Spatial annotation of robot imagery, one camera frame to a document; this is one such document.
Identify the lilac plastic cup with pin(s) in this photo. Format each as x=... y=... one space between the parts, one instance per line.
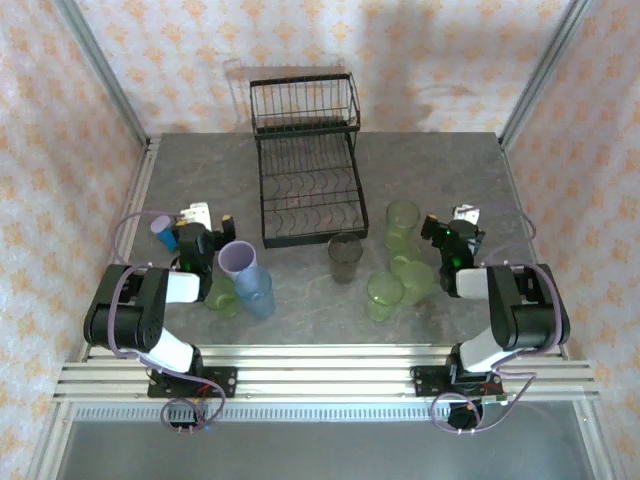
x=227 y=260

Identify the green translucent plastic cup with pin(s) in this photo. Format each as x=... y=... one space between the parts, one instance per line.
x=402 y=225
x=382 y=302
x=220 y=302
x=400 y=261

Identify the pale green frosted cup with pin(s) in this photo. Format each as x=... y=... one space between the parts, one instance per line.
x=417 y=285

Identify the blue translucent plastic cup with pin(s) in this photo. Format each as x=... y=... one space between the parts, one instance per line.
x=257 y=300

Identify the smoke grey translucent cup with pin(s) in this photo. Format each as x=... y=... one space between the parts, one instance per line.
x=345 y=265

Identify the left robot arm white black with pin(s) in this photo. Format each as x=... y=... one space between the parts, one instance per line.
x=125 y=320

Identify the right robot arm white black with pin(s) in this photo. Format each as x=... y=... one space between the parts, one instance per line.
x=525 y=320

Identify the small blue purple cylinder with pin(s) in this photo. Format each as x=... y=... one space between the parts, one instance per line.
x=162 y=230

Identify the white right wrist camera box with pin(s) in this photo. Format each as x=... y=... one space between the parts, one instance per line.
x=467 y=214

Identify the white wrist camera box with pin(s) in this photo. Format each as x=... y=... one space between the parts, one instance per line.
x=467 y=214
x=196 y=212

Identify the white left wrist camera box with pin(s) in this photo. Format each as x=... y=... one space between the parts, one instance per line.
x=196 y=212

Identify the aluminium side rail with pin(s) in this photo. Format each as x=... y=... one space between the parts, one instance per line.
x=517 y=175
x=136 y=200

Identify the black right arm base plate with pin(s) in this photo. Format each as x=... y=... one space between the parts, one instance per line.
x=425 y=380

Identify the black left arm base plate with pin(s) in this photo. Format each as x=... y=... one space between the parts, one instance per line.
x=225 y=382

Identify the aluminium front rail beams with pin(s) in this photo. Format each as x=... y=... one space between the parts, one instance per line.
x=320 y=372

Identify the aluminium corner post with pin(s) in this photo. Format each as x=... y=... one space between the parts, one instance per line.
x=104 y=70
x=545 y=70

